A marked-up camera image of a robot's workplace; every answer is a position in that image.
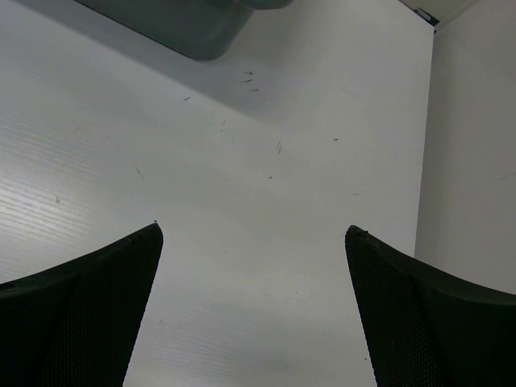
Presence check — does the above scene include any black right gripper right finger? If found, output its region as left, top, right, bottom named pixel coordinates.
left=345, top=226, right=515, bottom=386

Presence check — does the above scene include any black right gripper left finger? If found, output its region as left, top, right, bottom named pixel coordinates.
left=1, top=223, right=164, bottom=386

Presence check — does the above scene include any grey plastic bin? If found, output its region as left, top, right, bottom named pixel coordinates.
left=80, top=0, right=293, bottom=61

